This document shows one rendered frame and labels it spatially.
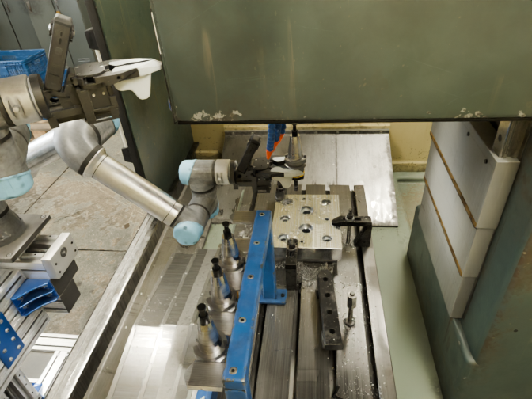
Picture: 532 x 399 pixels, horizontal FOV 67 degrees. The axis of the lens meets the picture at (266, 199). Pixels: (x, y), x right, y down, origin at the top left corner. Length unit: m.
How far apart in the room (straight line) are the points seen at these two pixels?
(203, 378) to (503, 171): 0.71
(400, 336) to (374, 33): 1.12
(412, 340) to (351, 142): 1.08
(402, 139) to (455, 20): 1.63
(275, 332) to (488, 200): 0.64
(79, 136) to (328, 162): 1.31
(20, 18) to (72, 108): 5.42
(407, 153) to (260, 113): 1.68
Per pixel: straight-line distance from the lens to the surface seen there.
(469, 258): 1.11
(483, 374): 1.29
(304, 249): 1.29
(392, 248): 1.86
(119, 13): 1.65
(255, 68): 0.70
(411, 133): 2.29
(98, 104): 0.75
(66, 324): 2.68
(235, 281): 0.89
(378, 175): 2.09
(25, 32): 6.20
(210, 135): 2.32
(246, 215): 1.05
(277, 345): 1.16
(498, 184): 0.98
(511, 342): 1.19
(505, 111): 0.79
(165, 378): 1.35
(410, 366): 1.50
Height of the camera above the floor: 1.86
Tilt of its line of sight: 36 degrees down
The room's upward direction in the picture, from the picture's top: 4 degrees counter-clockwise
